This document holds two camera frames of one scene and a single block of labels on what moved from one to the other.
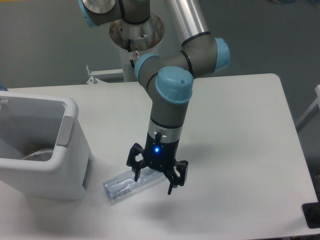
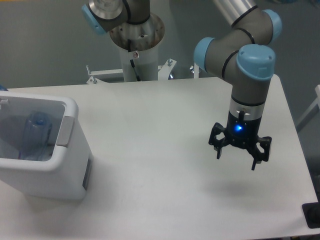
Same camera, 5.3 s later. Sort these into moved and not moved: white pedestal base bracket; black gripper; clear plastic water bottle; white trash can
Moved: clear plastic water bottle; black gripper
Not moved: white trash can; white pedestal base bracket
